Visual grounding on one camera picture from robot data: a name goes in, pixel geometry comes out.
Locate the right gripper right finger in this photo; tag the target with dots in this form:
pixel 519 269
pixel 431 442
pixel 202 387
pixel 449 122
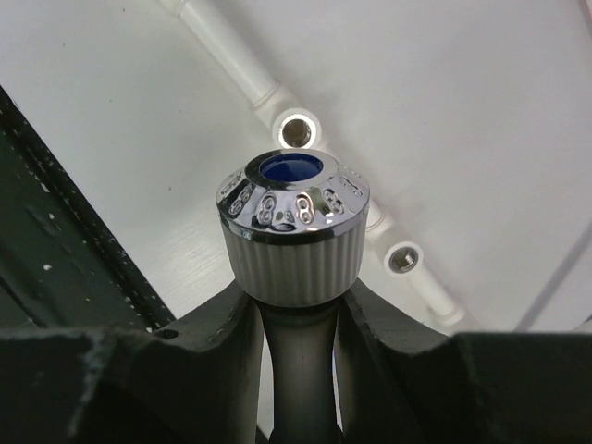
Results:
pixel 403 382

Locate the white PVC pipe frame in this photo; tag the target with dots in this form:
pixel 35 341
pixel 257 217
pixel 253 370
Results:
pixel 397 265

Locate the white faucet with chrome knob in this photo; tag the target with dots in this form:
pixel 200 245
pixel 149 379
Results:
pixel 294 223

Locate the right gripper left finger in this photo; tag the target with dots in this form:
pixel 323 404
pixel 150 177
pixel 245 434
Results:
pixel 193 381

